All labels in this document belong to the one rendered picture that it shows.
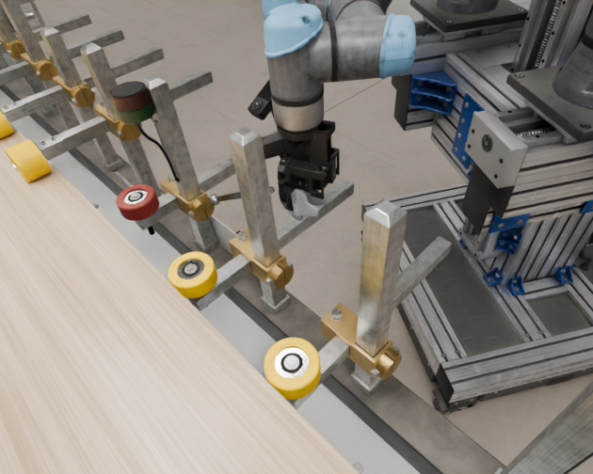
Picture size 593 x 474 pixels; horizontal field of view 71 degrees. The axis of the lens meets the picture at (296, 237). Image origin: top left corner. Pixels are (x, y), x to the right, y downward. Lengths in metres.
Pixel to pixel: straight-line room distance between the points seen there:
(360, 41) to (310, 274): 1.38
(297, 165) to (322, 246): 1.31
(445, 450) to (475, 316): 0.81
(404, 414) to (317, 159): 0.46
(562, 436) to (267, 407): 0.33
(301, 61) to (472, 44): 0.80
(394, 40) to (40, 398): 0.67
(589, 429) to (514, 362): 0.96
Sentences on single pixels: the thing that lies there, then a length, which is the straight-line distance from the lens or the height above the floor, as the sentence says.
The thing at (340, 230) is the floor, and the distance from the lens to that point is 2.02.
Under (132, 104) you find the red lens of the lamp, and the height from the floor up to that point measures 1.12.
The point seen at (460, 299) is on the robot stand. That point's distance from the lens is 1.57.
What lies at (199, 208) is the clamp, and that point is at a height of 0.86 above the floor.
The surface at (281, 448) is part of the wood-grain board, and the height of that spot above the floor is 0.90.
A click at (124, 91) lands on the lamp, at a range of 0.79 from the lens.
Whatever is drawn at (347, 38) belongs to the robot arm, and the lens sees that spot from 0.58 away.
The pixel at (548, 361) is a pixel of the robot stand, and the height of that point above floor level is 0.23.
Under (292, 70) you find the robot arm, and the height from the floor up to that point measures 1.21.
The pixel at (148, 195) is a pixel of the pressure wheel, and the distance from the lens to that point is 0.92.
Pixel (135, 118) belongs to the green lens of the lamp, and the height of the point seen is 1.09.
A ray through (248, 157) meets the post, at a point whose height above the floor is 1.10.
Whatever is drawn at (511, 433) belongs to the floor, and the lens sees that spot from 1.63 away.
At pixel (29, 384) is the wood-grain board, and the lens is 0.74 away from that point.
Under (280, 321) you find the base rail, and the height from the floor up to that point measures 0.70.
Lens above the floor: 1.45
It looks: 46 degrees down
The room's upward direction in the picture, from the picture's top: 6 degrees counter-clockwise
